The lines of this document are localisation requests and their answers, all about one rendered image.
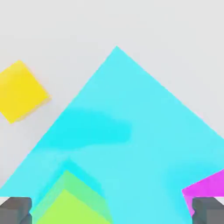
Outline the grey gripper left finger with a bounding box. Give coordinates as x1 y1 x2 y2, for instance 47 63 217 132
0 196 33 224

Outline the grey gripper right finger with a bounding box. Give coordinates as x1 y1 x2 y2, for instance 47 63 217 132
192 196 224 224

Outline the small magenta cube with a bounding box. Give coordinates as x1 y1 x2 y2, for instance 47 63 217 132
181 169 224 217

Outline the small lime green cube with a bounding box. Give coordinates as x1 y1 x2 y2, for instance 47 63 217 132
30 170 112 224

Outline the small yellow cube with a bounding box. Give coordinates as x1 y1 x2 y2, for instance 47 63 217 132
0 59 53 125

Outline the large cyan box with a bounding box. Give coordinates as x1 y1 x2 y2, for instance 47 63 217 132
0 45 224 224

